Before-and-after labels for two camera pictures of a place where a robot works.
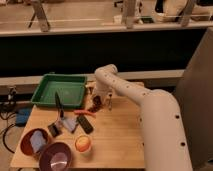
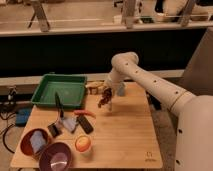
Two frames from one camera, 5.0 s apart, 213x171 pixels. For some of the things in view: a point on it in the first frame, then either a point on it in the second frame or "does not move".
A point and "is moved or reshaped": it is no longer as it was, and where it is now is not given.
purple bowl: (55, 157) does not move
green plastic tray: (70, 87) does not move
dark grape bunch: (96, 102) is moved or reshaped
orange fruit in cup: (83, 143) does not move
